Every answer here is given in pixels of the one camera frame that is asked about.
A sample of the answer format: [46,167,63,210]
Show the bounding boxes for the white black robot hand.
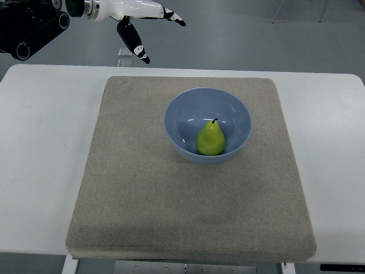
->
[78,1,186,64]

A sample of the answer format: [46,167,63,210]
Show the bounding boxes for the green pear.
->
[196,118,225,156]

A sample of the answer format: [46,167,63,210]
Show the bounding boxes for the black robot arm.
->
[1,1,90,61]

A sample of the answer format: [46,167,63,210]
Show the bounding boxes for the blue ceramic bowl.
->
[164,87,253,164]

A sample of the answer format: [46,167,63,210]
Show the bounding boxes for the upper floor socket plate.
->
[118,48,133,57]

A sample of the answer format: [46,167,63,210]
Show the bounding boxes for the floor socket plate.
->
[118,48,133,57]
[117,58,133,67]

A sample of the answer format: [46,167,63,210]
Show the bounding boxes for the lower floor socket plate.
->
[117,58,133,67]

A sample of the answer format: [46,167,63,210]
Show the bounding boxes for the metal chair legs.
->
[271,1,329,24]

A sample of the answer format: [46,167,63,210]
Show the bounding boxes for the grey felt mat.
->
[66,76,316,264]

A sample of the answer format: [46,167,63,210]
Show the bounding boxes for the white table frame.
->
[62,256,364,273]

